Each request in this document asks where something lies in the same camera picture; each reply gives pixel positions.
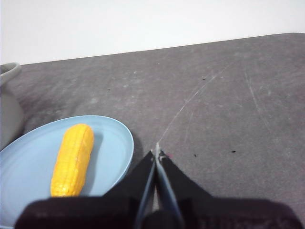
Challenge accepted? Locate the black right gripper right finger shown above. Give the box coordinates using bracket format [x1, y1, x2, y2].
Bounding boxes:
[155, 142, 303, 229]

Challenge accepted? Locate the light blue round plate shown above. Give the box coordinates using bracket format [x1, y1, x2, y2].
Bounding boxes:
[0, 115, 134, 227]

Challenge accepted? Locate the yellow corn cob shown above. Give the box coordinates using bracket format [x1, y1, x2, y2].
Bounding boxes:
[50, 123, 95, 198]

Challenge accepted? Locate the pale green electric steamer pot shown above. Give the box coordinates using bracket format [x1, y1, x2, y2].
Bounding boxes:
[0, 62, 24, 151]

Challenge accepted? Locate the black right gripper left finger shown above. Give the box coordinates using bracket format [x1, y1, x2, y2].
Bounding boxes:
[14, 149, 157, 229]

